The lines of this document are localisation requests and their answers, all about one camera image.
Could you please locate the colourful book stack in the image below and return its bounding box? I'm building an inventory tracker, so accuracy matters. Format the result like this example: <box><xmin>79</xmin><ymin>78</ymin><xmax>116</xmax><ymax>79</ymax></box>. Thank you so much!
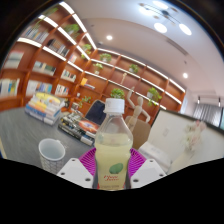
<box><xmin>24</xmin><ymin>92</ymin><xmax>67</xmax><ymax>127</ymax></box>

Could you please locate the white tissue pack stack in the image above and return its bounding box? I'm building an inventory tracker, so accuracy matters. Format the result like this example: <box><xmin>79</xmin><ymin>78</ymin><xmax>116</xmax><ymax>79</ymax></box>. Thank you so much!
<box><xmin>138</xmin><ymin>141</ymin><xmax>173</xmax><ymax>173</ymax></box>

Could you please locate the wooden artist mannequin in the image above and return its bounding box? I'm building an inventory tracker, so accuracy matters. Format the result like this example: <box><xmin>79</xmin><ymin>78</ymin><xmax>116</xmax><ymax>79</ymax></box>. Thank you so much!
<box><xmin>124</xmin><ymin>86</ymin><xmax>152</xmax><ymax>133</ymax></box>

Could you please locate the dark magazine stack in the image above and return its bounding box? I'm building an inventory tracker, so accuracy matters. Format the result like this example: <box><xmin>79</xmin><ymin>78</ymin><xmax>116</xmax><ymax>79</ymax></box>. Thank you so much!
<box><xmin>57</xmin><ymin>113</ymin><xmax>100</xmax><ymax>147</ymax></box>

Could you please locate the potted green plant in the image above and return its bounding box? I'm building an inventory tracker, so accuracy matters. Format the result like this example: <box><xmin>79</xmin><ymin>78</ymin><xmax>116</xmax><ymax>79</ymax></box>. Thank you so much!
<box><xmin>109</xmin><ymin>87</ymin><xmax>126</xmax><ymax>100</ymax></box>

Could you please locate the wooden shelf unit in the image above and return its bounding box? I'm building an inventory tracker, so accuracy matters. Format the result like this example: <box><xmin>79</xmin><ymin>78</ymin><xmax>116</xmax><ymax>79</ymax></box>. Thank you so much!
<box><xmin>0</xmin><ymin>1</ymin><xmax>187</xmax><ymax>128</ymax></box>

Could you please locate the dark blue chair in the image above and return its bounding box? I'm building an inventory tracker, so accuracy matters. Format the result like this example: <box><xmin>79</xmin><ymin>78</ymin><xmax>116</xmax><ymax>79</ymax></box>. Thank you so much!
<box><xmin>84</xmin><ymin>99</ymin><xmax>108</xmax><ymax>126</ymax></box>

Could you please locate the ceiling air vent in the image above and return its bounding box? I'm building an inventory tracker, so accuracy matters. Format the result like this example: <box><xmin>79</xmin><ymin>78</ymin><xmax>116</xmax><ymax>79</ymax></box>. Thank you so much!
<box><xmin>165</xmin><ymin>37</ymin><xmax>191</xmax><ymax>56</ymax></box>

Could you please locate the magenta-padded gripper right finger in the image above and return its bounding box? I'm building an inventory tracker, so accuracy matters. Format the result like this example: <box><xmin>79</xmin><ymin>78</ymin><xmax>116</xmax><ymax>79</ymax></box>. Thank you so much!
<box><xmin>128</xmin><ymin>147</ymin><xmax>168</xmax><ymax>190</ymax></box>

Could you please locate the grey curtain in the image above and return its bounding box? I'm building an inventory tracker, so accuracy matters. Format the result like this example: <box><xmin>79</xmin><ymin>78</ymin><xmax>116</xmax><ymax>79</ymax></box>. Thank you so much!
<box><xmin>193</xmin><ymin>102</ymin><xmax>223</xmax><ymax>129</ymax></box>

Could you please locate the tan chair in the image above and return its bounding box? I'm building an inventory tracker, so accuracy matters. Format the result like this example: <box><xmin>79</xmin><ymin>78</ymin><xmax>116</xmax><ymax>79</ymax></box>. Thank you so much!
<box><xmin>124</xmin><ymin>115</ymin><xmax>153</xmax><ymax>150</ymax></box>

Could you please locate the branched ceiling lamp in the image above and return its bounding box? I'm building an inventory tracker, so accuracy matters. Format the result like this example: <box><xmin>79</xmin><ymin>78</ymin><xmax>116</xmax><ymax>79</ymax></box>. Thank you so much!
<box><xmin>139</xmin><ymin>0</ymin><xmax>193</xmax><ymax>37</ymax></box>

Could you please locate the white patterned cup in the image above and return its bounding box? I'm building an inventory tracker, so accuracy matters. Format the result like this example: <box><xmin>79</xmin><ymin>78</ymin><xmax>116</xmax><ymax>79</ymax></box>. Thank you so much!
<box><xmin>37</xmin><ymin>138</ymin><xmax>67</xmax><ymax>175</ymax></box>

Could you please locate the clear bottle of yellow drink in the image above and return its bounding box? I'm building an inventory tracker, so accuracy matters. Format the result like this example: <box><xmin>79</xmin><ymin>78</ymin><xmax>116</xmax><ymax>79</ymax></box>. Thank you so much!
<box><xmin>94</xmin><ymin>97</ymin><xmax>134</xmax><ymax>192</ymax></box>

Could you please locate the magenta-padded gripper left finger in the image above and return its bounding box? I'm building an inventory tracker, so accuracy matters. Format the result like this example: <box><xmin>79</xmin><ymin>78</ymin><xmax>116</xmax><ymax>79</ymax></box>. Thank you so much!
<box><xmin>56</xmin><ymin>147</ymin><xmax>98</xmax><ymax>190</ymax></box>

